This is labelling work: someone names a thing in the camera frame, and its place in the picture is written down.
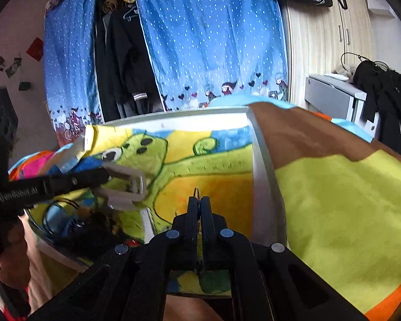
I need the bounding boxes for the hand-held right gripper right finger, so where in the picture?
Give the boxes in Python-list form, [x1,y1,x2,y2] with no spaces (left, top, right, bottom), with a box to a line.
[200,196,370,321]

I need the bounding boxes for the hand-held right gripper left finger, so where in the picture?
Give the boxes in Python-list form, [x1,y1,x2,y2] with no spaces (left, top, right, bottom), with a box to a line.
[28,197,201,321]

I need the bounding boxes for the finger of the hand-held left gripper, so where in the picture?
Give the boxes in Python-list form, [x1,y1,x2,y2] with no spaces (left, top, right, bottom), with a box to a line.
[42,168,110,192]

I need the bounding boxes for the white framed painted tray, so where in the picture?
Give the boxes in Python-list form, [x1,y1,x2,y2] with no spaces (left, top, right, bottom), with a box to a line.
[83,106,286,298]

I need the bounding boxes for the person's left hand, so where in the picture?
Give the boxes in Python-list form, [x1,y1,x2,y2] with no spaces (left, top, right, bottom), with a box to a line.
[0,219,32,311]

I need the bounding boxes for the blue dotted curtain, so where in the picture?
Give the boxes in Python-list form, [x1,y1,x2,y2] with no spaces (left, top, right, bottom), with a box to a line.
[130,0,290,111]
[43,0,104,148]

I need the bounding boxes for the red paper square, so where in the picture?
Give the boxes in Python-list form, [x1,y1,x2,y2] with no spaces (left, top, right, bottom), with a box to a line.
[26,37,45,61]

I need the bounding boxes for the colourful printed blanket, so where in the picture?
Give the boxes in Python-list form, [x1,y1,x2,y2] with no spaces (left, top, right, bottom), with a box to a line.
[7,95,401,321]

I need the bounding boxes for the black hanging clothes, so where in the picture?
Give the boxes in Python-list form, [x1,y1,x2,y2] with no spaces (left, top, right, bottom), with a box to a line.
[95,0,169,123]

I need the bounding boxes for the grey cabinet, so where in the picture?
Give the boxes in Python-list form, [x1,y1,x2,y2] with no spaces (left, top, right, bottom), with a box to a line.
[304,74,380,137]

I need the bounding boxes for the white wardrobe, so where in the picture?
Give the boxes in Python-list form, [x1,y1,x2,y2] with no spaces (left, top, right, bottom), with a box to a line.
[282,0,401,114]

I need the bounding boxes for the black clothing heap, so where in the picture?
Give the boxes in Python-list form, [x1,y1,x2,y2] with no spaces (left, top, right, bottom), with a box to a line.
[352,58,401,156]

